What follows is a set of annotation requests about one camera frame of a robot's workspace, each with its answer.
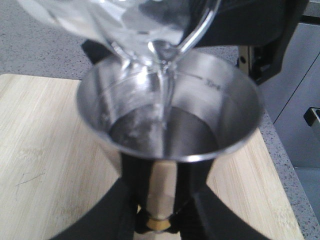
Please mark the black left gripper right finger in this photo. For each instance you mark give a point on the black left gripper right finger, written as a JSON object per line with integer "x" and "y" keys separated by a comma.
{"x": 206, "y": 217}

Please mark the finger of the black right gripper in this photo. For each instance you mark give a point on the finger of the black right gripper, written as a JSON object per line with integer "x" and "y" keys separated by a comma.
{"x": 95, "y": 51}

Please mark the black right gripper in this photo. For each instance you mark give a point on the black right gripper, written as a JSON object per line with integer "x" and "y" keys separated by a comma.
{"x": 262, "y": 29}

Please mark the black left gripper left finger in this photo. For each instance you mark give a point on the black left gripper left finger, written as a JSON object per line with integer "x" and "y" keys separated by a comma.
{"x": 112, "y": 218}

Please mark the clear glass beaker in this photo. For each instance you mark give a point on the clear glass beaker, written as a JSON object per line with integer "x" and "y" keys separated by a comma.
{"x": 155, "y": 33}

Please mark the steel double jigger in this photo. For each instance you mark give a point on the steel double jigger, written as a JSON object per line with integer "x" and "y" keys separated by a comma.
{"x": 214, "y": 110}

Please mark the wooden cutting board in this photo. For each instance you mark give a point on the wooden cutting board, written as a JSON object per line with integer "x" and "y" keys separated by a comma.
{"x": 52, "y": 172}

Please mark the grey metal cabinet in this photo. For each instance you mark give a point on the grey metal cabinet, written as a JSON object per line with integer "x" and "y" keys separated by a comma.
{"x": 289, "y": 94}

